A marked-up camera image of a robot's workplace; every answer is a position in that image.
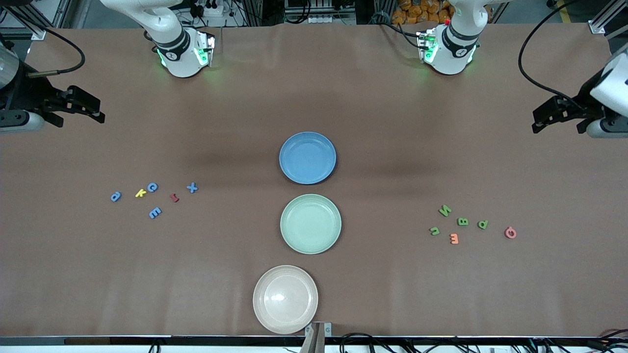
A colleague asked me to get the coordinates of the white power strip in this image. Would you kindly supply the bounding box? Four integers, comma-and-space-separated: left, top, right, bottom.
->
285, 7, 356, 25
189, 0, 224, 18

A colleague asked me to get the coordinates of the orange net bag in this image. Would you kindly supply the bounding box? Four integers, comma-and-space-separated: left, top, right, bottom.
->
392, 0, 454, 25

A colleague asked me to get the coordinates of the blue plate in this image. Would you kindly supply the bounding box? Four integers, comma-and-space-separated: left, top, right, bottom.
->
279, 132, 337, 185

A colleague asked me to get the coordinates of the brown table cover sheet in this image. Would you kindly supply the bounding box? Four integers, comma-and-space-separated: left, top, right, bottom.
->
0, 22, 628, 339

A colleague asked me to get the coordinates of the green plate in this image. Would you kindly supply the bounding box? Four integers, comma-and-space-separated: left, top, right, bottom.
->
280, 194, 342, 255

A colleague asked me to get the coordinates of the beige plate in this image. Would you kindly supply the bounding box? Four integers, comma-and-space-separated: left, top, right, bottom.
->
253, 265, 319, 335

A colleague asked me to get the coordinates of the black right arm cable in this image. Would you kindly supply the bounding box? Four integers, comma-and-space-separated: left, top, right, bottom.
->
0, 9, 85, 78

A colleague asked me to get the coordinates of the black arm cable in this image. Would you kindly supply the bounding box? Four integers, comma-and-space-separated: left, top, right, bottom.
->
0, 9, 85, 78
519, 0, 589, 102

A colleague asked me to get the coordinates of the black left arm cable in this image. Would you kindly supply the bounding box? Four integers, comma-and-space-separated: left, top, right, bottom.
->
519, 0, 589, 102

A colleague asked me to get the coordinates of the aluminium frame post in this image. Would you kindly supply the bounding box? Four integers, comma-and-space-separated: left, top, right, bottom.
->
589, 0, 628, 35
0, 0, 67, 41

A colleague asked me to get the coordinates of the black cable loop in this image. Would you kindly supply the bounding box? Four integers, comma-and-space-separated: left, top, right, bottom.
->
340, 333, 393, 353

